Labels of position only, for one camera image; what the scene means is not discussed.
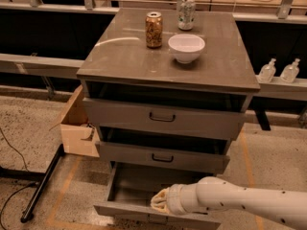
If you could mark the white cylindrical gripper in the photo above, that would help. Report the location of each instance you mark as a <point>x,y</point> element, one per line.
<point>173,197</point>

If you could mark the grey bottom drawer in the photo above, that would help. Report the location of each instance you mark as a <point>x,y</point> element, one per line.
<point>131,187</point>

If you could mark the grey drawer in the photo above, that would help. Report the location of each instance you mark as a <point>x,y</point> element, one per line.
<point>131,187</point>
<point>162,110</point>
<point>169,151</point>

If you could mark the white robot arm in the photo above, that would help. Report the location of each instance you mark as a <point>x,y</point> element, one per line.
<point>211,193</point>

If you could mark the grey middle drawer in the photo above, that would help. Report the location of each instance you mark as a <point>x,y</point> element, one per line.
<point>169,151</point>

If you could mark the grey drawer cabinet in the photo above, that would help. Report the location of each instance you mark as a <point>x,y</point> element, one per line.
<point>122,56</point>

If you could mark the grey top drawer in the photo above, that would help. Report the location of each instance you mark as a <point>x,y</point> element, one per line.
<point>162,110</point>

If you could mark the open cardboard box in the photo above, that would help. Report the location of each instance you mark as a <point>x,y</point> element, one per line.
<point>77,134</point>

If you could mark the black metal floor bar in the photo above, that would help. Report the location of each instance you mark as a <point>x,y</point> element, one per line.
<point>28,214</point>

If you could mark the white ceramic bowl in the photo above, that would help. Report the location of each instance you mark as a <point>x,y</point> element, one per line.
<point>186,48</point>

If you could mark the clear sanitizer pump bottle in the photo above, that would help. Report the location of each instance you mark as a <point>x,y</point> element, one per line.
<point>267,71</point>

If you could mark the brown patterned soda can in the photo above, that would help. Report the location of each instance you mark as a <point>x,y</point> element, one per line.
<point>153,29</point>

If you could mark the grey metal railing beam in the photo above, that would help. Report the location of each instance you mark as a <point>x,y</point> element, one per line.
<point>40,66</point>

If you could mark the white green soda can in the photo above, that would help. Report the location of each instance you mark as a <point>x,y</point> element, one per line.
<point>186,14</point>

